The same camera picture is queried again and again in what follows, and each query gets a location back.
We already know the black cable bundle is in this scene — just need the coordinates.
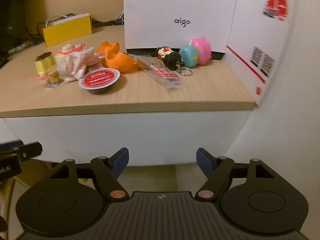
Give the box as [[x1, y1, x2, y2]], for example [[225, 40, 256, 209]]
[[91, 17, 125, 28]]

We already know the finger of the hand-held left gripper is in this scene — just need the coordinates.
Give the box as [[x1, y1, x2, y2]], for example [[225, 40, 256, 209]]
[[0, 139, 24, 151], [0, 142, 43, 161]]

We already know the orange plastic capsule half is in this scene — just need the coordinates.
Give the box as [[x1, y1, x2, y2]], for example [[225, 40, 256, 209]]
[[104, 52, 137, 74], [96, 39, 121, 61]]

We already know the black monitor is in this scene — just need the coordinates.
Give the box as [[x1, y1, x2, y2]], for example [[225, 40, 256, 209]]
[[0, 0, 27, 54]]

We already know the clear plastic packet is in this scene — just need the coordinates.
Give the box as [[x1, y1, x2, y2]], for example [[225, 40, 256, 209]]
[[135, 56, 189, 91]]

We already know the figurine keychain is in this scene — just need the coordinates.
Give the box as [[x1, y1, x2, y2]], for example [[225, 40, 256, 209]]
[[155, 46, 193, 77]]

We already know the white pink snack pack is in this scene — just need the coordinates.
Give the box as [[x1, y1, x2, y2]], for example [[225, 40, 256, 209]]
[[54, 44, 103, 84]]

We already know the teal round toy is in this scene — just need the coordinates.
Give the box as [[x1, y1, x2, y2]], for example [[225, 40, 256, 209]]
[[179, 45, 200, 68]]

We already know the white computer case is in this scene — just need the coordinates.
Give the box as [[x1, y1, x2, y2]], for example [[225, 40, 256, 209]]
[[124, 0, 240, 61]]

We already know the yellow box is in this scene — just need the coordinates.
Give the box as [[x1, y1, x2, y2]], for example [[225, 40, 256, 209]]
[[42, 13, 94, 47]]

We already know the wide white drawer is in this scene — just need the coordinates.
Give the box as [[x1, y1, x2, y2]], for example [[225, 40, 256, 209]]
[[7, 110, 252, 167]]

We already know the small gold candy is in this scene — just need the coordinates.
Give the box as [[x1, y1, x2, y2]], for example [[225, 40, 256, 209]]
[[47, 71, 61, 83]]

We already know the white power strip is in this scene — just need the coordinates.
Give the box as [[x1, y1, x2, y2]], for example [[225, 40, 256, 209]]
[[7, 40, 35, 53]]

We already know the pink round toy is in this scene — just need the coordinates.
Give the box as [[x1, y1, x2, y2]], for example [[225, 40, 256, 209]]
[[191, 37, 213, 66]]

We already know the white looped cable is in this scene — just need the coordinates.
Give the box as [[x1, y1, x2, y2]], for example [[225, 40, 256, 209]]
[[46, 14, 76, 28]]

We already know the gold foil cup pink base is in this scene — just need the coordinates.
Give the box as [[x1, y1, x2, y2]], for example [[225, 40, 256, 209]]
[[34, 51, 55, 80]]

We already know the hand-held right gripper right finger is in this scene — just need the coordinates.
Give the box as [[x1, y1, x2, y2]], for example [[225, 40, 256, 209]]
[[195, 147, 289, 202]]

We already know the white printed board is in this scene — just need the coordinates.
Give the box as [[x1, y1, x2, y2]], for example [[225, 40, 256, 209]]
[[226, 0, 293, 106]]

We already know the red lid cup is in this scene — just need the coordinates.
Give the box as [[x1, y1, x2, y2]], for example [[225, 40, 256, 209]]
[[78, 68, 121, 95]]

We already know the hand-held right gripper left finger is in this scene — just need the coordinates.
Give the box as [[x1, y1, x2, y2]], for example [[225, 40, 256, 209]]
[[35, 147, 130, 202]]

